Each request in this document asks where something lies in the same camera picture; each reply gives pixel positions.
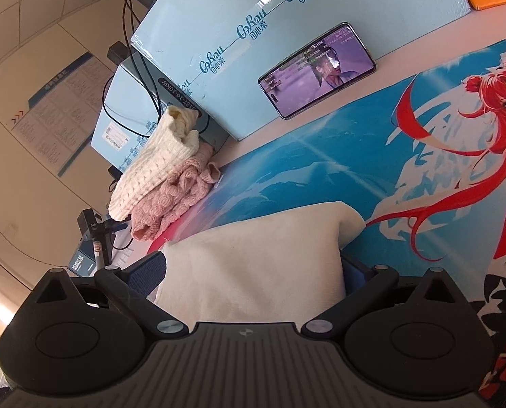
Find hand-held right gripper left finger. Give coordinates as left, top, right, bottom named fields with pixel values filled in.
left=34, top=252, right=188, bottom=341

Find black camera on handle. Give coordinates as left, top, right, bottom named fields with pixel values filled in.
left=78, top=209, right=128, bottom=270

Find smartphone with lit screen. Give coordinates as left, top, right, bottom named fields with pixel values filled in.
left=258, top=22, right=377, bottom=120

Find large light blue cardboard box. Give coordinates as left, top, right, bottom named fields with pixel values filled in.
left=130, top=0, right=470, bottom=142

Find wall notice poster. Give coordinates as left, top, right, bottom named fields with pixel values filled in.
left=6, top=51, right=118, bottom=178

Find black adapter cable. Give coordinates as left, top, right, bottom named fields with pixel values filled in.
left=120, top=0, right=171, bottom=113

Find printed anime desk mat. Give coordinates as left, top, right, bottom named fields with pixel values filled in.
left=146, top=36, right=506, bottom=408

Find white T-shirt with black trim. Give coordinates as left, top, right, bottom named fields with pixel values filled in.
left=153, top=201, right=366, bottom=333

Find cream knit sweater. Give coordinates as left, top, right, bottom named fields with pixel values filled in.
left=108, top=104, right=200, bottom=222

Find small teal box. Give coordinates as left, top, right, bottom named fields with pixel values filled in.
left=68, top=249, right=99, bottom=280

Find pink knit sweater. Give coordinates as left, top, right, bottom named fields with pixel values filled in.
left=130, top=142, right=222, bottom=241

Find light blue box with shipping label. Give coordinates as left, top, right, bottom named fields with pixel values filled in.
left=90, top=49, right=166, bottom=171

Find looped black cable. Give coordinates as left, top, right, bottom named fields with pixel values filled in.
left=102, top=72, right=162, bottom=137

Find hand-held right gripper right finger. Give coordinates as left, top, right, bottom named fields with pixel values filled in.
left=301, top=259, right=464, bottom=341

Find small black block device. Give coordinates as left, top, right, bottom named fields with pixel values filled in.
left=107, top=41, right=129, bottom=67

